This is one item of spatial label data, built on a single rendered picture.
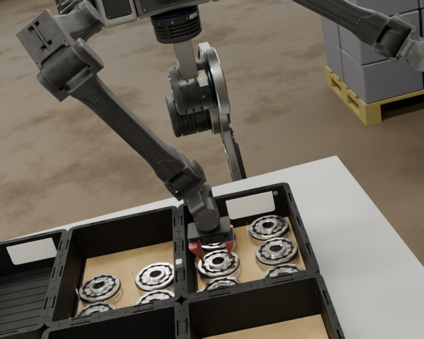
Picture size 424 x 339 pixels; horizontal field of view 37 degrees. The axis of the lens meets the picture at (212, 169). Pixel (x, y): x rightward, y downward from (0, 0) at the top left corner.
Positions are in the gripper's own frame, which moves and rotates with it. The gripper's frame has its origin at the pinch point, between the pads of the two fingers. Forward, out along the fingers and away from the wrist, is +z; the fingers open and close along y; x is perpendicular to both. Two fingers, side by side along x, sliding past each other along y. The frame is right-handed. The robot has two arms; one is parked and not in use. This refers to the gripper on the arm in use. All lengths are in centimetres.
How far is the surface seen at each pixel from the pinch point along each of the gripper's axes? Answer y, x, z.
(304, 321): 17.7, -22.0, 4.7
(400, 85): 103, 237, 70
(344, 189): 39, 50, 18
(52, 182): -123, 236, 87
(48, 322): -36.0, -20.5, -6.0
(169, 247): -13.7, 14.6, 4.4
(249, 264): 7.2, 1.2, 4.7
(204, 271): -3.3, -2.6, 1.4
